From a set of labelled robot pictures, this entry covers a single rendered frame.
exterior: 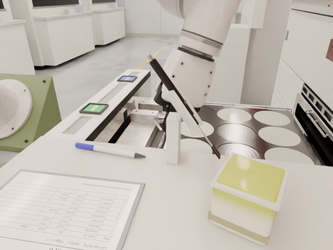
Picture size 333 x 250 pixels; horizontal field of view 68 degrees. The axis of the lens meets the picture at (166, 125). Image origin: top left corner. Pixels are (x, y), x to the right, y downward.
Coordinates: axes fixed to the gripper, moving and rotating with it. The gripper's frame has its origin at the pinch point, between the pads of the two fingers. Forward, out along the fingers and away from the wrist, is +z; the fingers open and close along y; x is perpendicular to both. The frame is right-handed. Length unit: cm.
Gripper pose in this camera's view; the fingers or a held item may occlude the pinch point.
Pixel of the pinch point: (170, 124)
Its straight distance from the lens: 53.2
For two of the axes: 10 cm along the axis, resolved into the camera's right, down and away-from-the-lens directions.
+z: -3.2, 8.9, 3.2
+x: 3.6, 4.3, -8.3
